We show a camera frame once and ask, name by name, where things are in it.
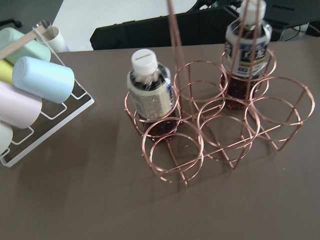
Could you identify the tea bottle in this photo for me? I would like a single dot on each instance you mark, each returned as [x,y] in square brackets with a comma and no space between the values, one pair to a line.
[150,87]
[246,43]

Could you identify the black foam case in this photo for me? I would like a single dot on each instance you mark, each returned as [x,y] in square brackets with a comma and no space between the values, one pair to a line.
[198,27]

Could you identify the white cup rack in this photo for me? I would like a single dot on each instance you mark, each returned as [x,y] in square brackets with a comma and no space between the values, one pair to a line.
[52,117]

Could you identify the light blue cup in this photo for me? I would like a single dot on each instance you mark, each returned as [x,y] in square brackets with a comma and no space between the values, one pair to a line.
[47,80]

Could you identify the pink cup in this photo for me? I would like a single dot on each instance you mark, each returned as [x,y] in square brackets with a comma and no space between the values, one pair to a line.
[18,108]

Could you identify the mint green cup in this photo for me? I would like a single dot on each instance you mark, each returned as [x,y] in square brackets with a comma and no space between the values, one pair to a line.
[31,49]

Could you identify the paper cup with utensils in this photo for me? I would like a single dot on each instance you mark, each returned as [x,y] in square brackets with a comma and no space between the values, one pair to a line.
[52,37]

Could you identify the white cup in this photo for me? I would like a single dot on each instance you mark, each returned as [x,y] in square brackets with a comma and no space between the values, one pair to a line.
[6,136]

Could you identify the yellow cup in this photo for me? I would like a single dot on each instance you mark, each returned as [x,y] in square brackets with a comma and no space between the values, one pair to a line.
[6,70]

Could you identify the copper wire bottle rack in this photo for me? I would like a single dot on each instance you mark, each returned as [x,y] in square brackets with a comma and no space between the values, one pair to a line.
[210,123]

